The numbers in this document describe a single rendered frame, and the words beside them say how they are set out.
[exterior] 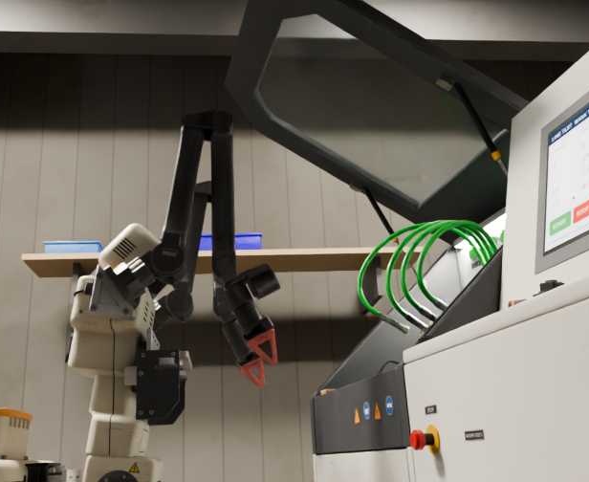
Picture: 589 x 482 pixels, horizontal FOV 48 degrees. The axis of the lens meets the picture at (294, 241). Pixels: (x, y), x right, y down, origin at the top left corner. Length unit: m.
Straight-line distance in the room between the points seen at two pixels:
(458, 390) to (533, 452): 0.22
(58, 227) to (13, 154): 0.57
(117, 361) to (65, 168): 2.79
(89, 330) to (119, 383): 0.15
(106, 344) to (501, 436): 0.99
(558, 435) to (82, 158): 3.76
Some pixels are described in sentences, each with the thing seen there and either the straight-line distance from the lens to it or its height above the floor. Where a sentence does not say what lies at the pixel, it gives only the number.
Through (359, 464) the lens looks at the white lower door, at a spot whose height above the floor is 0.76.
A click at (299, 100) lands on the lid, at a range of 2.07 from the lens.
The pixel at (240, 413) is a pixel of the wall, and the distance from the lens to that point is 3.87.
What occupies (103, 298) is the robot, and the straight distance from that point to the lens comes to 1.55.
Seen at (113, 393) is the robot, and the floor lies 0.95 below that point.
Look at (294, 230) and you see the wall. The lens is 4.12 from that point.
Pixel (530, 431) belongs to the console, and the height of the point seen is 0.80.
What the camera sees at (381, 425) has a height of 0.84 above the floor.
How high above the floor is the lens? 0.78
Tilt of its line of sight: 18 degrees up
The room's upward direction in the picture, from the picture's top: 3 degrees counter-clockwise
